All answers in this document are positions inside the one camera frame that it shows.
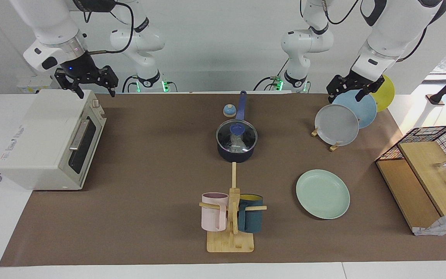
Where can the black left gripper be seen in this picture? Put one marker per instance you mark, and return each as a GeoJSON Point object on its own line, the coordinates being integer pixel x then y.
{"type": "Point", "coordinates": [360, 82]}

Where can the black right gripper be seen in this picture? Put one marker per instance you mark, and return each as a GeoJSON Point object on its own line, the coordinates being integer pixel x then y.
{"type": "Point", "coordinates": [79, 66]}

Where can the glass lid with blue knob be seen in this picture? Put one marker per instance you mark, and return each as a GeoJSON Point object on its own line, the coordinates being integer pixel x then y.
{"type": "Point", "coordinates": [238, 128]}

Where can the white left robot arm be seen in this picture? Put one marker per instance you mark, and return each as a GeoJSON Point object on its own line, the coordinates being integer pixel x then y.
{"type": "Point", "coordinates": [393, 27]}

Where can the light blue plate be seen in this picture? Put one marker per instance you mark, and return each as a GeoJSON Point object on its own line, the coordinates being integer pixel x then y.
{"type": "Point", "coordinates": [364, 112]}

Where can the yellow plate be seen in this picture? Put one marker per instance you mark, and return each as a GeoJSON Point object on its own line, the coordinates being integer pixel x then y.
{"type": "Point", "coordinates": [387, 95]}

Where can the grey plate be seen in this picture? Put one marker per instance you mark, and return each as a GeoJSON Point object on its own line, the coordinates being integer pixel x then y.
{"type": "Point", "coordinates": [335, 126]}

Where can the wooden plate rack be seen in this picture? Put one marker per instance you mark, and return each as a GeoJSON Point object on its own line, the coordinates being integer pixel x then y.
{"type": "Point", "coordinates": [334, 147]}

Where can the green plate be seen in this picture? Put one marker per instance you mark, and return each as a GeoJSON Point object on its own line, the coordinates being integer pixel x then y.
{"type": "Point", "coordinates": [323, 194]}

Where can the white toaster oven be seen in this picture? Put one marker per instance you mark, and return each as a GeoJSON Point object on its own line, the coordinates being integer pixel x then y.
{"type": "Point", "coordinates": [37, 135]}

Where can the brown table mat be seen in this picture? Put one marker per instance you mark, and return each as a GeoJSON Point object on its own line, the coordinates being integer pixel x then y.
{"type": "Point", "coordinates": [149, 174]}

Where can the dark teal mug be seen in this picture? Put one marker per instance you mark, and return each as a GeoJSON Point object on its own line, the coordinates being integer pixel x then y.
{"type": "Point", "coordinates": [252, 221]}

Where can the white marbled panel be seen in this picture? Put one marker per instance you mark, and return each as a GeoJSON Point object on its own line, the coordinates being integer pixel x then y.
{"type": "Point", "coordinates": [443, 224]}

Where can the pink mug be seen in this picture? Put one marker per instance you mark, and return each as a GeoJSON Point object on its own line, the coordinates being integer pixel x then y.
{"type": "Point", "coordinates": [212, 217]}

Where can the wooden mug tree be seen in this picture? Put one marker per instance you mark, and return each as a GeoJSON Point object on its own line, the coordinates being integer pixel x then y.
{"type": "Point", "coordinates": [230, 242]}

